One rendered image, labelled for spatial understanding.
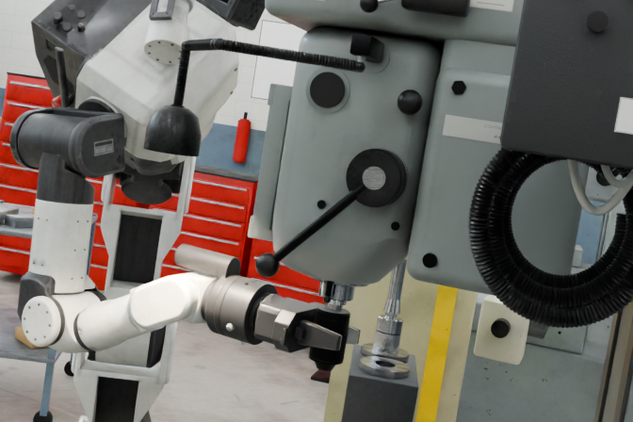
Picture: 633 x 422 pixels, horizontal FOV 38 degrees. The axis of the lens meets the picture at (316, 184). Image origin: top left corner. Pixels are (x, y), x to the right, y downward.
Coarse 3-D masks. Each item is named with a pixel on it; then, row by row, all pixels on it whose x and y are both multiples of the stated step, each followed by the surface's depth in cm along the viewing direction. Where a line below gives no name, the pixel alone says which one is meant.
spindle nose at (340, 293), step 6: (324, 288) 124; (336, 288) 123; (342, 288) 123; (348, 288) 123; (354, 288) 125; (318, 294) 125; (324, 294) 124; (336, 294) 123; (342, 294) 123; (348, 294) 123; (342, 300) 123; (348, 300) 124
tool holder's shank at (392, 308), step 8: (400, 264) 171; (392, 272) 172; (400, 272) 171; (392, 280) 172; (400, 280) 171; (392, 288) 171; (400, 288) 172; (392, 296) 171; (400, 296) 172; (392, 304) 171; (392, 312) 171
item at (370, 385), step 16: (352, 352) 174; (368, 352) 170; (400, 352) 173; (352, 368) 162; (368, 368) 160; (384, 368) 160; (400, 368) 162; (352, 384) 158; (368, 384) 158; (384, 384) 158; (400, 384) 157; (416, 384) 158; (352, 400) 158; (368, 400) 158; (384, 400) 158; (400, 400) 158; (352, 416) 158; (368, 416) 158; (384, 416) 158; (400, 416) 158
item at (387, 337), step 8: (376, 328) 173; (384, 328) 171; (392, 328) 171; (400, 328) 172; (376, 336) 172; (384, 336) 171; (392, 336) 171; (376, 344) 172; (384, 344) 171; (392, 344) 171; (384, 352) 171; (392, 352) 171
